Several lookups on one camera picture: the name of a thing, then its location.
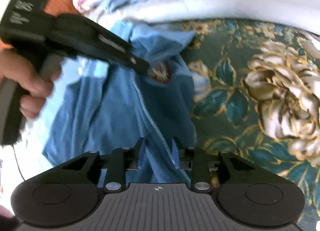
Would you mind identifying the blue fleece garment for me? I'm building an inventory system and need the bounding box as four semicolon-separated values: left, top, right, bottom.
42;21;196;183

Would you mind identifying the person's left hand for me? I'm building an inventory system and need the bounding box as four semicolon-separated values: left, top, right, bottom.
1;47;61;119

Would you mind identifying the teal floral bed blanket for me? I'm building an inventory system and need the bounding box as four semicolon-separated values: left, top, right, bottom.
177;19;319;230

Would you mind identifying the light grey floral quilt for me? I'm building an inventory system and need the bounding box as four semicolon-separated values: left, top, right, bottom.
94;0;320;39

